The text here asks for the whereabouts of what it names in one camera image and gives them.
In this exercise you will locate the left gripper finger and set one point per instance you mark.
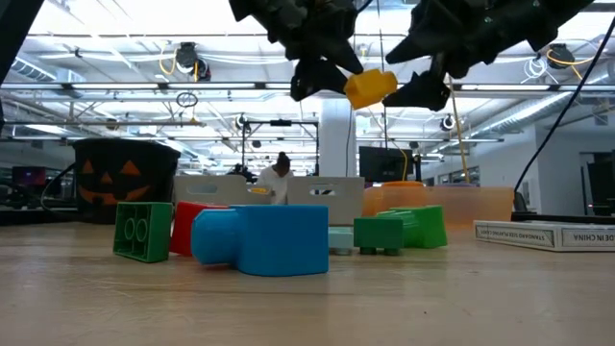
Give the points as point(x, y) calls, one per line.
point(346, 55)
point(317, 77)

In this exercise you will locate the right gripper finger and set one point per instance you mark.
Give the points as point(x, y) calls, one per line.
point(415, 48)
point(425, 93)

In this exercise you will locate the yellow single-stud block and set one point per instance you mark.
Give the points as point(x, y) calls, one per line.
point(370, 89)

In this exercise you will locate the bright green toy block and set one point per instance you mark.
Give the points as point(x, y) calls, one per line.
point(427, 226)

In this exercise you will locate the small dark green brick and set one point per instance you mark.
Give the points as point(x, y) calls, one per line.
point(377, 233)

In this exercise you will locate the large light blue block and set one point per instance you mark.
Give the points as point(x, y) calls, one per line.
point(278, 240)

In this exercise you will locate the black-and-white playing card deck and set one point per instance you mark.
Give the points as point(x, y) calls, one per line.
point(552, 238)

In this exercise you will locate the red toy block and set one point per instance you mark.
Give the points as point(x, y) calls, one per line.
point(185, 230)

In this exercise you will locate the dark green toy block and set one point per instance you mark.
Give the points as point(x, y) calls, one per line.
point(154, 230)

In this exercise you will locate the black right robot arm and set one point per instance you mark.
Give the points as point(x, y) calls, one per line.
point(567, 14)

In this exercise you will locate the white pillar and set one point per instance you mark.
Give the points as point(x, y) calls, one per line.
point(336, 139)

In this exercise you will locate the black computer monitor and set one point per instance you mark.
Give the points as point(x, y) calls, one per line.
point(384, 165)

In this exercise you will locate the person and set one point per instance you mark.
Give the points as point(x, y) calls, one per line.
point(276, 178)

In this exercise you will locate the orange plastic storage bin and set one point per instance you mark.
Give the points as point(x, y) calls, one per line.
point(471, 206)

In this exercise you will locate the yellow stepped block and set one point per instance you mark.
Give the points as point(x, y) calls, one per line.
point(259, 190)

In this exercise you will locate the grey plastic storage bin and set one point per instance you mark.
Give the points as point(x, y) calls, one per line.
point(346, 202)
point(230, 190)

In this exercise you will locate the light cyan flat brick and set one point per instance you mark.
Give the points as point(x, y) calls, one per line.
point(341, 239)

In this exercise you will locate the black equipment cabinet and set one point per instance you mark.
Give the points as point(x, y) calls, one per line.
point(600, 182)

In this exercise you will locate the black jack-o-lantern bucket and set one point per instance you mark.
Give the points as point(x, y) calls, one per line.
point(125, 154)

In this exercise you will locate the dark monitor with red screen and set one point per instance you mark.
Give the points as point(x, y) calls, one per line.
point(29, 176)

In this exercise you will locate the black camera rig frame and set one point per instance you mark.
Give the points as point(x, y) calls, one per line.
point(281, 123)

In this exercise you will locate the silver ventilation duct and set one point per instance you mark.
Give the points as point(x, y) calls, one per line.
point(523, 113)

